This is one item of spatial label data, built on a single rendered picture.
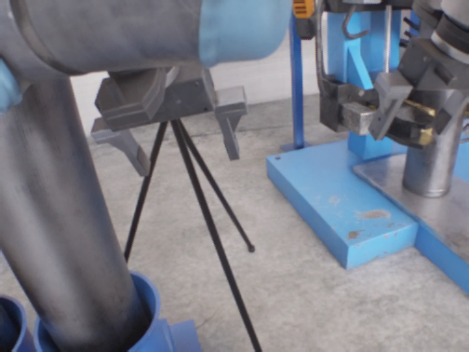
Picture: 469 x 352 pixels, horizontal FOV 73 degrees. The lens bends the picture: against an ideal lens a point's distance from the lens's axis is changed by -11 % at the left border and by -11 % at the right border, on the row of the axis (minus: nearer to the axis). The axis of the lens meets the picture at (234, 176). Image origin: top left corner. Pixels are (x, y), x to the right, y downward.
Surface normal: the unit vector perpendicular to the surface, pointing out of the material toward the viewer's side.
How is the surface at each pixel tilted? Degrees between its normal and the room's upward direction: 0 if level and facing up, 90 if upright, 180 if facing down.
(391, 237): 90
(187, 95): 114
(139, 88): 25
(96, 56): 135
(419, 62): 83
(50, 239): 90
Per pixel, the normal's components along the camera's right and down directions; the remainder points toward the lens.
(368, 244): 0.29, 0.44
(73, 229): 0.76, 0.25
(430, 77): 0.25, 0.76
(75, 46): -0.18, 0.90
